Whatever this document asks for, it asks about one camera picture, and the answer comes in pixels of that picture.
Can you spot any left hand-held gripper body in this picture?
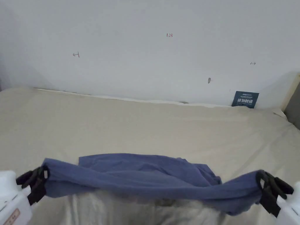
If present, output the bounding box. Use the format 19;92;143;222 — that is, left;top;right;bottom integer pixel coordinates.
0;170;33;225

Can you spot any dark blue printed card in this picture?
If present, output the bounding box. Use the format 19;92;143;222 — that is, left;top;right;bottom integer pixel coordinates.
231;91;260;109

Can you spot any bed with beige sheet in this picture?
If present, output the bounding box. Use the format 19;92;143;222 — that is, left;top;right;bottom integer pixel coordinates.
0;86;300;225

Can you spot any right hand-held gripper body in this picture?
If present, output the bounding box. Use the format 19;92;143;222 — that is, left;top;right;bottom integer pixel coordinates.
275;181;300;225

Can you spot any blue garment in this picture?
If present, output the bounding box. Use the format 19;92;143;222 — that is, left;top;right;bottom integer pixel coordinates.
43;153;265;216

